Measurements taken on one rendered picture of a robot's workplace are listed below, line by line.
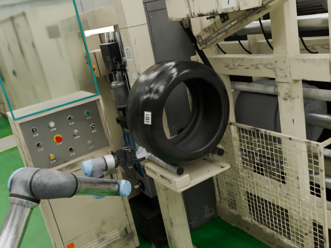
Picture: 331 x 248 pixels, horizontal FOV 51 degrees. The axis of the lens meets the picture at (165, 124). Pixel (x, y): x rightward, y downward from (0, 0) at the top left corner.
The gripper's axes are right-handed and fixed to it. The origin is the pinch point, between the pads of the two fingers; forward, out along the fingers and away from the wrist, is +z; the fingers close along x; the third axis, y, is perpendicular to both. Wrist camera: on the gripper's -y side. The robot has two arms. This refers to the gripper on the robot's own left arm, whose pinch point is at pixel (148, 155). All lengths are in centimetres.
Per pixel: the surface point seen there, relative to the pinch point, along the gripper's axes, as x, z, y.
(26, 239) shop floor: 158, -55, -108
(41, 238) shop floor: 148, -44, -107
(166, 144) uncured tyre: -11.3, 5.1, 7.5
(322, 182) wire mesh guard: -60, 60, -13
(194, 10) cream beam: -2, 34, 72
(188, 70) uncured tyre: -10.9, 21.9, 42.4
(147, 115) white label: -9.5, -3.0, 23.8
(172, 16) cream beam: 20, 34, 70
